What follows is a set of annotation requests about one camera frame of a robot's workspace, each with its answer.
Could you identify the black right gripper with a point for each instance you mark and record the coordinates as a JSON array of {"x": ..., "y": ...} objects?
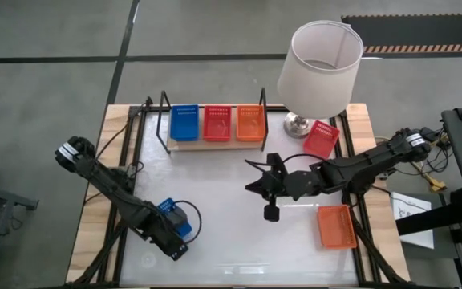
[{"x": 275, "y": 180}]

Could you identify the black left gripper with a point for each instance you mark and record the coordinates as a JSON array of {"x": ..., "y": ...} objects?
[{"x": 171, "y": 245}]

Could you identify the blue slotted plastic basket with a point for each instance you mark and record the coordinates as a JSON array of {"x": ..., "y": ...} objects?
[
  {"x": 184, "y": 130},
  {"x": 166, "y": 204}
]

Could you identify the orange slotted plastic basket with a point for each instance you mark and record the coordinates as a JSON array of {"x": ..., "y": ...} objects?
[
  {"x": 251, "y": 134},
  {"x": 337, "y": 229}
]

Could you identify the red slotted plastic basket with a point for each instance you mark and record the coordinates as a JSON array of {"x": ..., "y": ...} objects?
[
  {"x": 320, "y": 140},
  {"x": 217, "y": 134}
]

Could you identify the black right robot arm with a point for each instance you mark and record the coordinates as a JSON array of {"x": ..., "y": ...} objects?
[{"x": 355, "y": 168}]

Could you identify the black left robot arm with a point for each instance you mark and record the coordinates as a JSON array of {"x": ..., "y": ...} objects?
[{"x": 106, "y": 180}]

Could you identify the table lamp with white shade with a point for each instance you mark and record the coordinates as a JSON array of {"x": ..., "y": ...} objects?
[{"x": 319, "y": 80}]

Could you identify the white printed paper sheet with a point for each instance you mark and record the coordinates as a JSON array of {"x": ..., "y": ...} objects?
[{"x": 419, "y": 241}]

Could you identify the black stand leg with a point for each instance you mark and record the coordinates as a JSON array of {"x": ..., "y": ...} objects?
[{"x": 435, "y": 216}]

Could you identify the black hazard-striped floor mat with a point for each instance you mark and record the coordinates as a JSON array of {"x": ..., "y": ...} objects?
[{"x": 415, "y": 32}]

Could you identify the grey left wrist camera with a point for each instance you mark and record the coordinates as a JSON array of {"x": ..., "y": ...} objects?
[{"x": 176, "y": 216}]

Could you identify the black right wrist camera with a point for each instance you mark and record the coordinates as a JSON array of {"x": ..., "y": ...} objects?
[{"x": 272, "y": 212}]

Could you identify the wooden shelf with black frame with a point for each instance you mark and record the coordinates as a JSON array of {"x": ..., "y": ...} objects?
[{"x": 199, "y": 145}]

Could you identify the black table frame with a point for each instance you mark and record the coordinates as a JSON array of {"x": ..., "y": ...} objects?
[{"x": 273, "y": 107}]

